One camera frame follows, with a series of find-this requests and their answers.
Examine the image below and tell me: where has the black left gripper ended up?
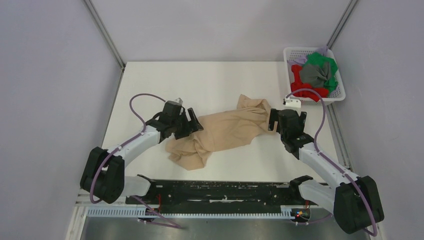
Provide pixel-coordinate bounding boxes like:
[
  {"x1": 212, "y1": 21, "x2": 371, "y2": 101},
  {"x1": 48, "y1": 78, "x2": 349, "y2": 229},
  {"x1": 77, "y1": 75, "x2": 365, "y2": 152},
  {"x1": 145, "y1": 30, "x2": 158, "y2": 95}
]
[{"x1": 171, "y1": 108, "x2": 204, "y2": 140}]

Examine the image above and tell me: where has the beige t shirt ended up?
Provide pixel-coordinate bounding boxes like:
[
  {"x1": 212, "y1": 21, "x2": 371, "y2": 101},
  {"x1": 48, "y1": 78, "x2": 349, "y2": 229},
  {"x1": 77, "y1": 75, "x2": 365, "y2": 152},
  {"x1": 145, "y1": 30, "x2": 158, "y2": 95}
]
[{"x1": 165, "y1": 94, "x2": 272, "y2": 171}]

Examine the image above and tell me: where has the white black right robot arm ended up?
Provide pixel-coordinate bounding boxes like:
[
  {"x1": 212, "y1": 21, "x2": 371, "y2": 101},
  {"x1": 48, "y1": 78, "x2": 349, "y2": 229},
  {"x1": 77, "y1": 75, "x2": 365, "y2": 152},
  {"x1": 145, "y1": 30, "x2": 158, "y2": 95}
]
[{"x1": 268, "y1": 108, "x2": 385, "y2": 234}]

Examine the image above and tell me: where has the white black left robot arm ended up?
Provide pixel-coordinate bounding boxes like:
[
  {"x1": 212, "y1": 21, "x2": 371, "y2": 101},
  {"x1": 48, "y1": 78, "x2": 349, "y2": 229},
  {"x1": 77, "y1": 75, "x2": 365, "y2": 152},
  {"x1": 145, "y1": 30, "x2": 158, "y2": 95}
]
[{"x1": 79, "y1": 101, "x2": 204, "y2": 204}]

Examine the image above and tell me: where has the red t shirt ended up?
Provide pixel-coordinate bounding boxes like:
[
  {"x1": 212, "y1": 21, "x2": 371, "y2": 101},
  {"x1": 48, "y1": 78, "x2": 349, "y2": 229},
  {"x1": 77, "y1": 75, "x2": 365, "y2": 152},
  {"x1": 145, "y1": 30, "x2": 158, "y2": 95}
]
[{"x1": 290, "y1": 64, "x2": 330, "y2": 103}]

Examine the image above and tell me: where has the grey t shirt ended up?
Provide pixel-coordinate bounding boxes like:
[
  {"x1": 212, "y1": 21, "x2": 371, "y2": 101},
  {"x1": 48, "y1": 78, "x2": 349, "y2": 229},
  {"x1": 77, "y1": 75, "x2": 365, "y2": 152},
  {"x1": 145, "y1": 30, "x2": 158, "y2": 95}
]
[{"x1": 299, "y1": 62, "x2": 333, "y2": 88}]

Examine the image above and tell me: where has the green t shirt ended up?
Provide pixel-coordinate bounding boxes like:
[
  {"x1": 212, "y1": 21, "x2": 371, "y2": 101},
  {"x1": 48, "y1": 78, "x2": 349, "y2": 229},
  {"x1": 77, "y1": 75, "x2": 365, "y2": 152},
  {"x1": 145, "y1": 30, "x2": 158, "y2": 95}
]
[{"x1": 304, "y1": 52, "x2": 339, "y2": 94}]

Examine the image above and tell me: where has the white plastic laundry basket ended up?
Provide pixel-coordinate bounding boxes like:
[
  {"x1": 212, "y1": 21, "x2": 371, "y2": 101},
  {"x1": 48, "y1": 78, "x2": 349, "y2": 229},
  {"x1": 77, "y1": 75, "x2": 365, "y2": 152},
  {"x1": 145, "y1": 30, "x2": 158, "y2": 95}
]
[{"x1": 283, "y1": 46, "x2": 346, "y2": 106}]

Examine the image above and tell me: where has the lilac t shirt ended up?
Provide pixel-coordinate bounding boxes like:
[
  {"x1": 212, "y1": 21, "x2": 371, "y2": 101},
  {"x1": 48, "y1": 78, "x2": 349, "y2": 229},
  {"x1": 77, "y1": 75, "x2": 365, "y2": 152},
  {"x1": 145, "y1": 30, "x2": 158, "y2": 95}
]
[{"x1": 285, "y1": 45, "x2": 329, "y2": 66}]

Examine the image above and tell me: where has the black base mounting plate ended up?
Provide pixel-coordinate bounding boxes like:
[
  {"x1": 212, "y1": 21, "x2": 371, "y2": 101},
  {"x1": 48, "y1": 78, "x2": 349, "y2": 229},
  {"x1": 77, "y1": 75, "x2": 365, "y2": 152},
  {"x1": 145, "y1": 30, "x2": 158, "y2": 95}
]
[{"x1": 141, "y1": 179, "x2": 315, "y2": 214}]

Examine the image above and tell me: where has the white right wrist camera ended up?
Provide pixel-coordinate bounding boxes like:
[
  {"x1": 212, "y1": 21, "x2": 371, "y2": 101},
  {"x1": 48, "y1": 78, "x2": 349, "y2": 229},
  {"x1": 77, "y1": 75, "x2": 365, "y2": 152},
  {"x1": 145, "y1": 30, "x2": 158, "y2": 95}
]
[{"x1": 283, "y1": 97, "x2": 302, "y2": 109}]

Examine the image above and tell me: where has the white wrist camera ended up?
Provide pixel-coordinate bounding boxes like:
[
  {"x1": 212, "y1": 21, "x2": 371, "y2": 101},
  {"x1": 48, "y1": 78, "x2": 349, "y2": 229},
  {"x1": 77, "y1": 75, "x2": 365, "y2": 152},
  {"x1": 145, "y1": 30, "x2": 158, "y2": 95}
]
[
  {"x1": 174, "y1": 98, "x2": 183, "y2": 106},
  {"x1": 283, "y1": 97, "x2": 302, "y2": 109}
]

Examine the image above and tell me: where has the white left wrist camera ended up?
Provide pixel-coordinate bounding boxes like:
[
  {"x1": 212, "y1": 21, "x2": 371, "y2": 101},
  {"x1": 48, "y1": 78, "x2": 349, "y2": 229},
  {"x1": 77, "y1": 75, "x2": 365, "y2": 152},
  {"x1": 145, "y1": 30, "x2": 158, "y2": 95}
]
[{"x1": 174, "y1": 98, "x2": 183, "y2": 106}]

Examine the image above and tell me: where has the white slotted cable duct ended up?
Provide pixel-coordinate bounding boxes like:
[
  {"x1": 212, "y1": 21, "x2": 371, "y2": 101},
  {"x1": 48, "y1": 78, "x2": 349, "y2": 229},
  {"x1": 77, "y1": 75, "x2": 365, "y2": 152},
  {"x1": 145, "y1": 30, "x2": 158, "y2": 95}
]
[{"x1": 86, "y1": 206, "x2": 296, "y2": 220}]

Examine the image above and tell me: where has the aluminium frame rail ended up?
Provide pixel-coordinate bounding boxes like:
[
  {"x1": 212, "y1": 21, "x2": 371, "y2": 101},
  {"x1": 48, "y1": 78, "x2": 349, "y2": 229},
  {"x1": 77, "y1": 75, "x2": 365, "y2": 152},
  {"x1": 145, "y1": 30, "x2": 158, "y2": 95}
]
[{"x1": 75, "y1": 189, "x2": 127, "y2": 207}]

